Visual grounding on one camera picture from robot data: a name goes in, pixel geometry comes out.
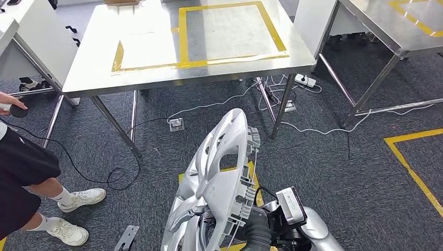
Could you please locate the silver wheel hubcap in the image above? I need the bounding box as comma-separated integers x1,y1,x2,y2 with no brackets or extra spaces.
160,108,262,251

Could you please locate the black cable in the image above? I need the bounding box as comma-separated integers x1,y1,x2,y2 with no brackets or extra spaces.
0,116,170,191

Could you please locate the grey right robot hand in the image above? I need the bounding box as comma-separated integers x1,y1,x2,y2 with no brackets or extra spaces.
169,204,217,243

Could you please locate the white cable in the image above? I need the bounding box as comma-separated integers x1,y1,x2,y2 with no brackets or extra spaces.
281,104,435,136
166,81,260,122

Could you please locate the yellow tape on workbench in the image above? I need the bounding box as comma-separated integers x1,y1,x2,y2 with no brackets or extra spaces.
111,1,289,73

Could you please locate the white table with chrome legs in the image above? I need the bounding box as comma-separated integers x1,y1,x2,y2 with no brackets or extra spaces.
0,0,81,150

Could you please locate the person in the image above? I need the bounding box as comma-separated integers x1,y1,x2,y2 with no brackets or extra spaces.
0,92,107,247

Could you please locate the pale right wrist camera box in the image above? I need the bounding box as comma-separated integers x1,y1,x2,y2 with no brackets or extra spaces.
275,187,308,226

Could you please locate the steel workbench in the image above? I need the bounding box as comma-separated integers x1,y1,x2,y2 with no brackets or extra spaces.
62,0,317,158

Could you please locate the white power strip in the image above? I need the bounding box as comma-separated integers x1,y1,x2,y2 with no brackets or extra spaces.
294,73,317,88

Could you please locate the person's hand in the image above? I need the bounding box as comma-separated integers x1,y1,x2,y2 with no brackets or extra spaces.
0,92,28,117

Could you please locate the yellow tape on table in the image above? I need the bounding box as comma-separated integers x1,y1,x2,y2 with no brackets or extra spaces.
387,0,443,38

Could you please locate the steel table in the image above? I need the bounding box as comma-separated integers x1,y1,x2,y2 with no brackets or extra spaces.
317,0,443,127

